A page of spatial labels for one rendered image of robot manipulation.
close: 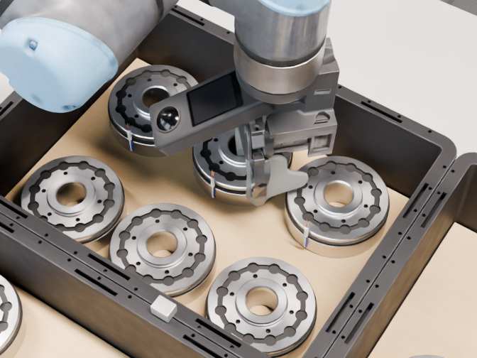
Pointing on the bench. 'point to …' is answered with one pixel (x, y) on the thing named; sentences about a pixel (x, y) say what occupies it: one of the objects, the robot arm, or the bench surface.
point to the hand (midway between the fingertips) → (246, 178)
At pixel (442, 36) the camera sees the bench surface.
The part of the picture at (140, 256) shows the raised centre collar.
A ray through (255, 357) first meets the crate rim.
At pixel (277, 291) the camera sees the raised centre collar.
